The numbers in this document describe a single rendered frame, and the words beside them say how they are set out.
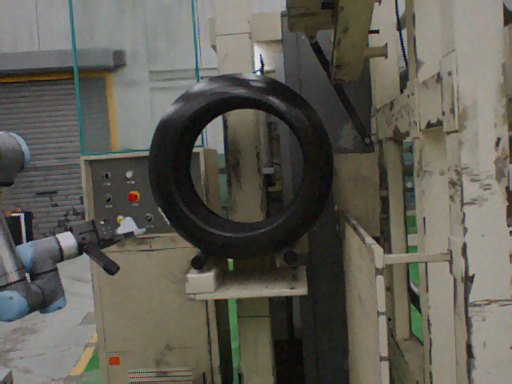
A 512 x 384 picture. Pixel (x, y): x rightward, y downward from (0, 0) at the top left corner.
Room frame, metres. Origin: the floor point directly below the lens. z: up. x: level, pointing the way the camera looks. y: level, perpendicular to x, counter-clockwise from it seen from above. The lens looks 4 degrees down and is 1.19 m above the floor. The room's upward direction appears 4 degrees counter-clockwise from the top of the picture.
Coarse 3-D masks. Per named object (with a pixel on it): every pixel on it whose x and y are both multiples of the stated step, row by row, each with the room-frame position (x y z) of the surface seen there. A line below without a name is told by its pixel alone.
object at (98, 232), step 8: (104, 216) 1.53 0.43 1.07; (80, 224) 1.50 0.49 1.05; (88, 224) 1.51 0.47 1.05; (96, 224) 1.51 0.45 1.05; (104, 224) 1.52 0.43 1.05; (112, 224) 1.54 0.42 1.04; (72, 232) 1.48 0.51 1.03; (80, 232) 1.49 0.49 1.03; (88, 232) 1.51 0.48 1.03; (96, 232) 1.51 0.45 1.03; (104, 232) 1.52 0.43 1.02; (112, 232) 1.53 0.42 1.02; (80, 240) 1.47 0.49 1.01; (88, 240) 1.50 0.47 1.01; (96, 240) 1.51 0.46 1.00; (104, 240) 1.50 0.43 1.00; (80, 248) 1.47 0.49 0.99; (104, 248) 1.56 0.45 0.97
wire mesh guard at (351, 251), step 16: (352, 224) 1.53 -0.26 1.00; (352, 240) 1.64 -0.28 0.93; (368, 240) 1.21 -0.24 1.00; (352, 256) 1.67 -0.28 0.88; (368, 256) 1.24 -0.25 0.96; (352, 272) 1.70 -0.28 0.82; (368, 272) 1.27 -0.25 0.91; (352, 288) 1.73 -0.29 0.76; (352, 304) 1.75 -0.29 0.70; (368, 304) 1.31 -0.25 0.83; (384, 304) 1.09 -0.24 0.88; (352, 320) 1.78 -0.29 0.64; (368, 320) 1.33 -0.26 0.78; (384, 320) 1.09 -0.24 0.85; (352, 336) 1.81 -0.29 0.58; (368, 336) 1.36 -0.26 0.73; (384, 336) 1.09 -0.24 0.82; (352, 352) 1.87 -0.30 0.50; (368, 352) 1.36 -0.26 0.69; (384, 352) 1.09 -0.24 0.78; (352, 368) 1.90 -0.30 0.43; (368, 368) 1.38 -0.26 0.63; (384, 368) 1.09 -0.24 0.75
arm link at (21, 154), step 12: (0, 132) 1.44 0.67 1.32; (0, 144) 1.39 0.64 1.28; (12, 144) 1.44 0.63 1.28; (24, 144) 1.49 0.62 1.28; (0, 156) 1.38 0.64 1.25; (12, 156) 1.43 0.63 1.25; (24, 156) 1.47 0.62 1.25; (0, 168) 1.40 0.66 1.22; (12, 168) 1.44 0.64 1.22; (24, 168) 1.50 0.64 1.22; (0, 180) 1.43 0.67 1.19; (12, 180) 1.46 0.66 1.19; (0, 192) 1.46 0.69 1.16; (0, 204) 1.48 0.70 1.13
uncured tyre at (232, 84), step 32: (192, 96) 1.64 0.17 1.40; (224, 96) 1.62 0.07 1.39; (256, 96) 1.62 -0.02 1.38; (288, 96) 1.63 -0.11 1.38; (160, 128) 1.66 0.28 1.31; (192, 128) 1.91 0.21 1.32; (320, 128) 1.63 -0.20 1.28; (160, 160) 1.64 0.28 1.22; (320, 160) 1.61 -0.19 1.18; (160, 192) 1.65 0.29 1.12; (192, 192) 1.92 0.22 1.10; (320, 192) 1.62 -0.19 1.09; (192, 224) 1.64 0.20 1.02; (224, 224) 1.91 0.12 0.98; (256, 224) 1.90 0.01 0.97; (288, 224) 1.61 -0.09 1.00; (224, 256) 1.67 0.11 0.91; (256, 256) 1.66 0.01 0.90
